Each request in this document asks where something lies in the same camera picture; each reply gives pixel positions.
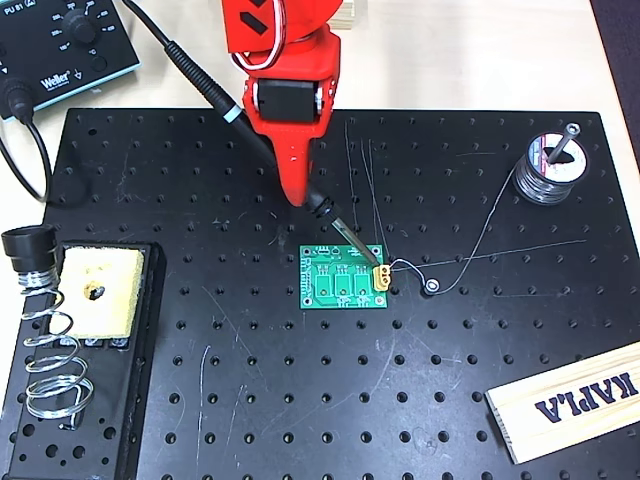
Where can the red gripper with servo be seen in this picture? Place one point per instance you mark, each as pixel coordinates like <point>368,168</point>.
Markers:
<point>286,100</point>

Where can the black soldering iron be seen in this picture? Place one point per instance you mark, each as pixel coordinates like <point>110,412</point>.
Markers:
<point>210,95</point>

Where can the red robot arm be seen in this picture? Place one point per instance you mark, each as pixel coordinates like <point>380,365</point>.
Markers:
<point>310,15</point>

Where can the green circuit board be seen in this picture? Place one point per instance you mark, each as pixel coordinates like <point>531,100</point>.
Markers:
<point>307,280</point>

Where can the teal Weller soldering station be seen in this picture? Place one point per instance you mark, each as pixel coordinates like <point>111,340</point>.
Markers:
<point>50,50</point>

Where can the yellow power connector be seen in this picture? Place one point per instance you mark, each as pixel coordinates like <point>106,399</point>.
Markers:
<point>382,280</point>

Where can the wooden block stack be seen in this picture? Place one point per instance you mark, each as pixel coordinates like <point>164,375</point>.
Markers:
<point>350,15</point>

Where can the black perforated breadboard plate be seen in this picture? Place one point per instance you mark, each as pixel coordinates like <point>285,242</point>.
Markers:
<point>300,375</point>

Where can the yellow cleaning sponge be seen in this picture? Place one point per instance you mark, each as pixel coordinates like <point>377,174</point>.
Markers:
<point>115,300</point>

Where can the steel bolt through spool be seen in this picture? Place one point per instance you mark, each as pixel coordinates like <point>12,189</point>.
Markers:
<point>565,145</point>

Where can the black stand with spring holder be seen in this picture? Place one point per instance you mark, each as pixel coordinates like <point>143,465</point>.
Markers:
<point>115,380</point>

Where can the wooden plank with Kapla print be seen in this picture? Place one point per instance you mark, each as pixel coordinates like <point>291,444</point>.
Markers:
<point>525,425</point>

